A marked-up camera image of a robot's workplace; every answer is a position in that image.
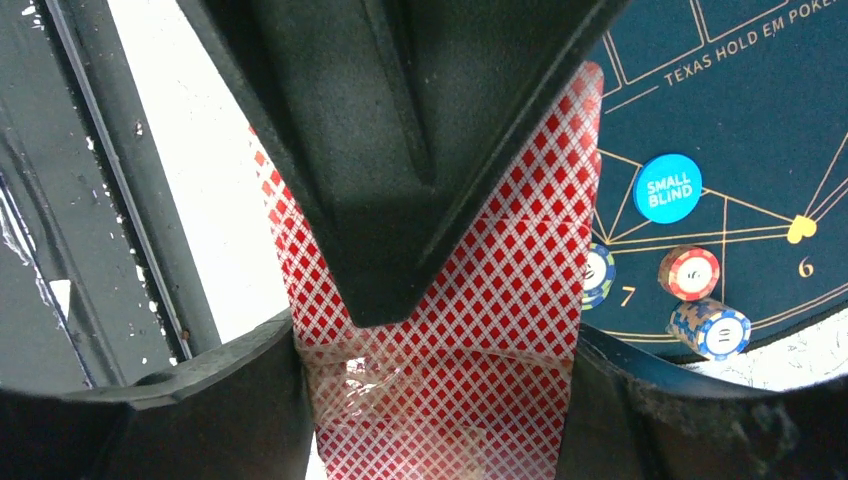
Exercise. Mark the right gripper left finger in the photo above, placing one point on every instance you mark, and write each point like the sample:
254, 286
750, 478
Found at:
238, 411

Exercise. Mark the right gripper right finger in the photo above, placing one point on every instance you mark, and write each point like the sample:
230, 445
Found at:
633, 415

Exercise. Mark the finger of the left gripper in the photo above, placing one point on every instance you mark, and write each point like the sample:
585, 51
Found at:
391, 121

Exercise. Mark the blue ten chip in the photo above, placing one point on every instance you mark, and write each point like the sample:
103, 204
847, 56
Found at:
710, 328

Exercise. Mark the green fifty chip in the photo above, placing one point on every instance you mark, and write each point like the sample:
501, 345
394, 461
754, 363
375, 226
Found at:
600, 273

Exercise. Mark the red five chip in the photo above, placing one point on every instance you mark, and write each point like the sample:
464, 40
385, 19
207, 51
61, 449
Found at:
689, 273

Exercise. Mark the red card deck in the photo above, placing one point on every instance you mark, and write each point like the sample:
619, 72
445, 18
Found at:
476, 383

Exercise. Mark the blue dealer button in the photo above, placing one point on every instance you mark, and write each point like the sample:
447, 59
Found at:
668, 188

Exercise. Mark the floral tablecloth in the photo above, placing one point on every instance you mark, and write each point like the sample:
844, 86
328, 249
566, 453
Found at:
813, 355

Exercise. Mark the round dark blue poker mat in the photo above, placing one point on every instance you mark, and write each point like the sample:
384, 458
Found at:
755, 93

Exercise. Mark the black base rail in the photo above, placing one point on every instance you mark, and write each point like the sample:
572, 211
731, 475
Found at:
98, 284

